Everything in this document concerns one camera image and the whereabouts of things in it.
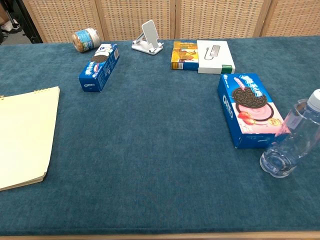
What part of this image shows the black stand leg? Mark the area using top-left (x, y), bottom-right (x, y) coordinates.
top-left (13, 0), bottom-right (44, 45)

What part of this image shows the slim blue Oreo box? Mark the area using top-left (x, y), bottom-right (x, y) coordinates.
top-left (78, 43), bottom-right (120, 93)

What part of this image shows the white plastic bag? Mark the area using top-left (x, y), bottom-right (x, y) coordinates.
top-left (1, 19), bottom-right (22, 33)

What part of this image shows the blue velvet tablecloth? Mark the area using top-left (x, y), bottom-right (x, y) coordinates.
top-left (0, 36), bottom-right (320, 237)

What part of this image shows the yellow orange snack box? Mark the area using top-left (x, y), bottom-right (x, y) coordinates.
top-left (170, 41), bottom-right (200, 71)

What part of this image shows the white adapter product box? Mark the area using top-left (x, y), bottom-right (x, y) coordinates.
top-left (196, 40), bottom-right (236, 75)

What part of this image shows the white folding phone stand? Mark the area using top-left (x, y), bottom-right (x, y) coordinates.
top-left (131, 19), bottom-right (165, 56)

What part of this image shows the yellow spiral notepad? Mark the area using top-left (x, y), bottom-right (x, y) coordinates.
top-left (0, 86), bottom-right (61, 192)

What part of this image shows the clear plastic water bottle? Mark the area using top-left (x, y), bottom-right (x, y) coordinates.
top-left (259, 88), bottom-right (320, 179)

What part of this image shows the woven rattan screen panel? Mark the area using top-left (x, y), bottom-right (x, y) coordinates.
top-left (96, 0), bottom-right (177, 41)
top-left (174, 0), bottom-right (272, 40)
top-left (22, 0), bottom-right (105, 44)
top-left (259, 0), bottom-right (320, 38)

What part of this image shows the large strawberry Oreo box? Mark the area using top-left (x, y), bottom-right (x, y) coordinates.
top-left (216, 72), bottom-right (288, 150)

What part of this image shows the clear snack jar blue label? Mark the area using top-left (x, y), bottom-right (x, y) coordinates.
top-left (71, 28), bottom-right (102, 54)

